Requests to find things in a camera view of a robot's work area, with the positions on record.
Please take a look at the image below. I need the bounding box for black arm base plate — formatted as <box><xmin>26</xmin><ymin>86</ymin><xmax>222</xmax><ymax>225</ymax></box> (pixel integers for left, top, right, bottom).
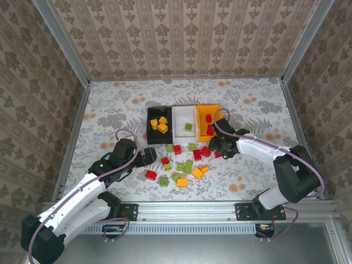
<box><xmin>235</xmin><ymin>202</ymin><xmax>287</xmax><ymax>222</ymax></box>
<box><xmin>109</xmin><ymin>203</ymin><xmax>139</xmax><ymax>222</ymax></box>

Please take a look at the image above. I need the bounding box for grey metal sheet panel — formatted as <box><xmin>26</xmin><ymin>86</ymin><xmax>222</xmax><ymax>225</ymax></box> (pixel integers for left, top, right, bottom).
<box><xmin>54</xmin><ymin>222</ymin><xmax>339</xmax><ymax>264</ymax></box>

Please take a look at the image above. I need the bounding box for orange plastic bin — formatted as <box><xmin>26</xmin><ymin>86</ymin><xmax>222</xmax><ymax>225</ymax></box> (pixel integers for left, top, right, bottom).
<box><xmin>196</xmin><ymin>103</ymin><xmax>223</xmax><ymax>143</ymax></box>

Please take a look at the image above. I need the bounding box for floral table cover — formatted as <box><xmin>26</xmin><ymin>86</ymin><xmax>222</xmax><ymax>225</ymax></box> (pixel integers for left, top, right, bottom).
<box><xmin>59</xmin><ymin>78</ymin><xmax>321</xmax><ymax>202</ymax></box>

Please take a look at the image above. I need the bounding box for grey slotted cable duct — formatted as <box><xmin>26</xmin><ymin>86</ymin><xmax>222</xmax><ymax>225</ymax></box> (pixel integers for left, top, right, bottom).
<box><xmin>78</xmin><ymin>223</ymin><xmax>259</xmax><ymax>235</ymax></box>

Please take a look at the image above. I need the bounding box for white plastic bin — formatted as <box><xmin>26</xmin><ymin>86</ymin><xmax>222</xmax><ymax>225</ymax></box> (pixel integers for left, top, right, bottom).
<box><xmin>172</xmin><ymin>106</ymin><xmax>199</xmax><ymax>144</ymax></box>

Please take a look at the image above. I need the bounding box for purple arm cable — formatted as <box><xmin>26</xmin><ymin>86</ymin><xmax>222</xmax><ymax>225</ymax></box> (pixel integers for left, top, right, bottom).
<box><xmin>213</xmin><ymin>108</ymin><xmax>326</xmax><ymax>243</ymax></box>
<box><xmin>27</xmin><ymin>128</ymin><xmax>138</xmax><ymax>264</ymax></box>

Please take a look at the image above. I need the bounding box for black plastic bin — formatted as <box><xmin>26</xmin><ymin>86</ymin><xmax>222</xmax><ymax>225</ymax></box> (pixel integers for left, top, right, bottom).
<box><xmin>146</xmin><ymin>106</ymin><xmax>174</xmax><ymax>145</ymax></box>

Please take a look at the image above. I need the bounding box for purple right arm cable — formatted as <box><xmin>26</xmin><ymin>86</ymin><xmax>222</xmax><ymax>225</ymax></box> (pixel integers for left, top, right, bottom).
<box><xmin>213</xmin><ymin>108</ymin><xmax>326</xmax><ymax>243</ymax></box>

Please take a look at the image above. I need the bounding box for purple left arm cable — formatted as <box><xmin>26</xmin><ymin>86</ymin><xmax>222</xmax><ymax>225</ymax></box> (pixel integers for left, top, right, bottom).
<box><xmin>27</xmin><ymin>128</ymin><xmax>138</xmax><ymax>264</ymax></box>

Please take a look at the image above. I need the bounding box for aluminium frame bar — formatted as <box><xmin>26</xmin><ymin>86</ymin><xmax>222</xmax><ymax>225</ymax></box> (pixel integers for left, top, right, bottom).
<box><xmin>326</xmin><ymin>219</ymin><xmax>351</xmax><ymax>264</ymax></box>

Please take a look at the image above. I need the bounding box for long aluminium frame rail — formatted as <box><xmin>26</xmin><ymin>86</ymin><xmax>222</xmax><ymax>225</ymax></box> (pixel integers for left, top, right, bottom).
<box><xmin>41</xmin><ymin>200</ymin><xmax>339</xmax><ymax>222</ymax></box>

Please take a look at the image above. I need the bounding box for aluminium side rail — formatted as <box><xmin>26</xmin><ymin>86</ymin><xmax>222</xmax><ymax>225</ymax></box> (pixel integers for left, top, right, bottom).
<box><xmin>51</xmin><ymin>81</ymin><xmax>91</xmax><ymax>201</ymax></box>
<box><xmin>282</xmin><ymin>80</ymin><xmax>327</xmax><ymax>201</ymax></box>

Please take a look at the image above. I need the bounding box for thin aluminium rail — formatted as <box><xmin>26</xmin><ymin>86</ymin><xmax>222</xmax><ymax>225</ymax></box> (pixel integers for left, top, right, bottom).
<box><xmin>88</xmin><ymin>76</ymin><xmax>284</xmax><ymax>83</ymax></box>

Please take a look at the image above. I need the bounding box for aluminium frame post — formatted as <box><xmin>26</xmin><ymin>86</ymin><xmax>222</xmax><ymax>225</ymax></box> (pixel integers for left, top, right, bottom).
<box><xmin>32</xmin><ymin>0</ymin><xmax>91</xmax><ymax>85</ymax></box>
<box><xmin>280</xmin><ymin>0</ymin><xmax>336</xmax><ymax>84</ymax></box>

